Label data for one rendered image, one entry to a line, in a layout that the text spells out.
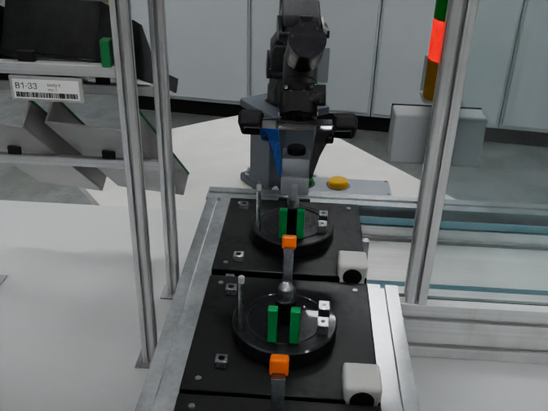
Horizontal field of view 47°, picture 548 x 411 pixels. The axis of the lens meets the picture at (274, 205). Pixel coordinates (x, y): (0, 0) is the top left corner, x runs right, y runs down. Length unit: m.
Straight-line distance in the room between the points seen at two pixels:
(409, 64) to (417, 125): 3.20
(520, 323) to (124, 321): 0.62
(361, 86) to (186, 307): 3.28
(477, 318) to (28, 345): 0.68
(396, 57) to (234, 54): 1.03
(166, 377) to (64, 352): 0.25
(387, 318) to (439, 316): 0.09
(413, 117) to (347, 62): 3.22
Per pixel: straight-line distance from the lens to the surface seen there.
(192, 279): 0.99
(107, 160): 1.02
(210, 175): 1.53
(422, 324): 0.98
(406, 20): 3.99
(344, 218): 1.13
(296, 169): 0.99
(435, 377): 1.00
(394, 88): 4.10
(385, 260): 1.13
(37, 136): 1.00
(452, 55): 0.80
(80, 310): 1.11
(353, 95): 4.12
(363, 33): 4.02
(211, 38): 4.19
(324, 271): 0.99
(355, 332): 0.87
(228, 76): 4.23
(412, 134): 0.86
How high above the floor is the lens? 1.52
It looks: 28 degrees down
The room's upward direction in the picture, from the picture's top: 2 degrees clockwise
